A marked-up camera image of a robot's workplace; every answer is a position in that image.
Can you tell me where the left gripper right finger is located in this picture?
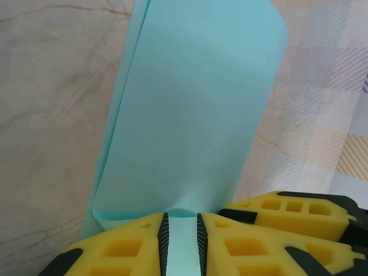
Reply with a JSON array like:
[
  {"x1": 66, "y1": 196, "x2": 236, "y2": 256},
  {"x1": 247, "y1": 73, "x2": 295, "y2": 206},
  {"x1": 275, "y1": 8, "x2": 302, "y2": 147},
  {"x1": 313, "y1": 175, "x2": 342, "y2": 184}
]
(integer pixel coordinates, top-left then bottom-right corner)
[{"x1": 197, "y1": 213, "x2": 328, "y2": 276}]

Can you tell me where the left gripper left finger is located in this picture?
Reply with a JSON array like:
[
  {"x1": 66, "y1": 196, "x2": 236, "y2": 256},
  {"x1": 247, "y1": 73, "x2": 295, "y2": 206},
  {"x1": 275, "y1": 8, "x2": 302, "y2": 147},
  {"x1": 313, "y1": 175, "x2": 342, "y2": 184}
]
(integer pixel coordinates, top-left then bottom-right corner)
[{"x1": 37, "y1": 212, "x2": 170, "y2": 276}]

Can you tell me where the light blue cloth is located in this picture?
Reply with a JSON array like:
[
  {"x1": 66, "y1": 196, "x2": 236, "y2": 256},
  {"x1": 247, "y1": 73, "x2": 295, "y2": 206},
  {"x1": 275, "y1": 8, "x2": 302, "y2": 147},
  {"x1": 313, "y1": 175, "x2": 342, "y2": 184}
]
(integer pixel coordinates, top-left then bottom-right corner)
[{"x1": 79, "y1": 0, "x2": 290, "y2": 276}]

